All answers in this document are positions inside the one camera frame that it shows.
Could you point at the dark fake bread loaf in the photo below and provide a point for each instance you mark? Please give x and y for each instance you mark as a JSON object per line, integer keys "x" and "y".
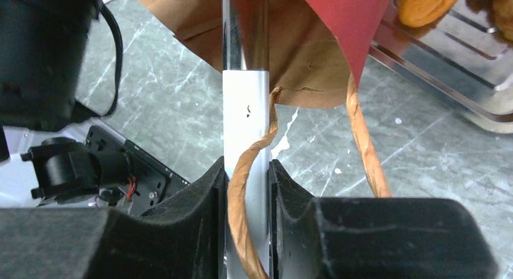
{"x": 502, "y": 17}

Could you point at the silver metal tray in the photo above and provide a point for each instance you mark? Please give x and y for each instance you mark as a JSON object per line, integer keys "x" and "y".
{"x": 462, "y": 58}

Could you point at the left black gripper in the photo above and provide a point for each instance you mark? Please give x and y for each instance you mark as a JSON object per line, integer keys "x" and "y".
{"x": 42, "y": 48}

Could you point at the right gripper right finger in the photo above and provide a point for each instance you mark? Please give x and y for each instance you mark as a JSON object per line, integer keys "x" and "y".
{"x": 338, "y": 237}

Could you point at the red paper bag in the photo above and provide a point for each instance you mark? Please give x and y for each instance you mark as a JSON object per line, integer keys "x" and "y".
{"x": 317, "y": 52}

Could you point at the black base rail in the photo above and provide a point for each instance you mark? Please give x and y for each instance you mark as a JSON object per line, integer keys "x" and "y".
{"x": 155, "y": 181}

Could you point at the pale fake bread slice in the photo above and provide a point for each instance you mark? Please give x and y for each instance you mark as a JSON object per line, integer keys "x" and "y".
{"x": 417, "y": 13}

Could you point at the metal tongs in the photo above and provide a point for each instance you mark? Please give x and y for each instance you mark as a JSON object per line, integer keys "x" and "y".
{"x": 246, "y": 105}

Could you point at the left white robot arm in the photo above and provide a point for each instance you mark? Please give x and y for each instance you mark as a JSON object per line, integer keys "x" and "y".
{"x": 67, "y": 171}

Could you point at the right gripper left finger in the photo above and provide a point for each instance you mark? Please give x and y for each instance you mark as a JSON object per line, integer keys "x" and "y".
{"x": 181, "y": 237}

